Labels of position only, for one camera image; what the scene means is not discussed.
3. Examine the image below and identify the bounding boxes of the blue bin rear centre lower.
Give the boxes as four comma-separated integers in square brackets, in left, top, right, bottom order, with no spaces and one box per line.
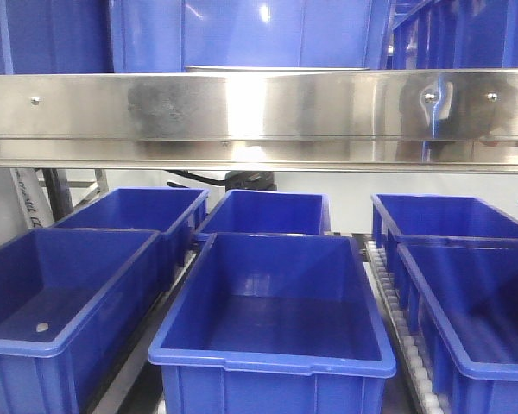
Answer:
[194,190,331,244]

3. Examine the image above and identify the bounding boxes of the blue bin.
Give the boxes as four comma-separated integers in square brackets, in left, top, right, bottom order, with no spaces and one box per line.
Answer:
[194,190,331,244]
[0,229,160,413]
[54,187,209,291]
[397,245,518,413]
[371,193,518,272]
[148,233,396,413]

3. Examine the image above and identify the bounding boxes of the blue bin rear left lower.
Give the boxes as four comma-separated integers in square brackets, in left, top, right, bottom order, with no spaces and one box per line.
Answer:
[54,187,209,291]

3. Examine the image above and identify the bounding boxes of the blue bin front centre lower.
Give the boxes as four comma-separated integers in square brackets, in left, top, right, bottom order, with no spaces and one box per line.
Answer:
[148,233,396,413]

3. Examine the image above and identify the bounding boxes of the blue bin rear right lower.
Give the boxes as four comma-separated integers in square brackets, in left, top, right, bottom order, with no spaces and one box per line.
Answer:
[371,193,518,272]

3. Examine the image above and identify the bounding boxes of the blue bin centre upper shelf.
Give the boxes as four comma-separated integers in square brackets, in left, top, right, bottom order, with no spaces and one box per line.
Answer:
[109,1,395,72]

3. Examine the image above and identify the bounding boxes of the blue bin shelf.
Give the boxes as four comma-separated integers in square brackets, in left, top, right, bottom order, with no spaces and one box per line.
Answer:
[109,1,395,72]
[391,1,518,70]
[0,1,113,74]

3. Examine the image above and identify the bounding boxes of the blue bin front left lower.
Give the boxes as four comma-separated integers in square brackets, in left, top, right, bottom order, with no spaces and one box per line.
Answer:
[0,229,160,413]

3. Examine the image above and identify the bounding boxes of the blue bin front right lower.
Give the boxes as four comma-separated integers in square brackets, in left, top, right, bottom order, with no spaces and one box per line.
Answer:
[397,245,518,413]

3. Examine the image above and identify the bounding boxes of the blue bin right upper shelf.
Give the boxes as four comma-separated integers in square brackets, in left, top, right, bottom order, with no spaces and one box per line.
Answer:
[391,1,518,70]

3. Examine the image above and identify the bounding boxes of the white roller conveyor track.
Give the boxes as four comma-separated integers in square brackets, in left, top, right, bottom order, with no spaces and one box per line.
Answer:
[365,240,450,413]

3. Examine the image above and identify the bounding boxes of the blue bin left upper shelf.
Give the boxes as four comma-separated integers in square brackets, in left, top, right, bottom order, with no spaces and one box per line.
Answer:
[0,1,113,74]

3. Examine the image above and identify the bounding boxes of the black cable under shelf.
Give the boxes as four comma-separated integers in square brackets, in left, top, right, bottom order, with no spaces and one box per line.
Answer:
[161,169,278,193]

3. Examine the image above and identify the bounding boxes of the steel shelf front rail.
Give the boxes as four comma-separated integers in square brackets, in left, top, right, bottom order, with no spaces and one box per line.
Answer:
[0,69,518,173]

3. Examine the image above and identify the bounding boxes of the white printed post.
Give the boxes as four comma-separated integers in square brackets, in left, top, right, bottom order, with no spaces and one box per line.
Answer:
[10,168,54,229]

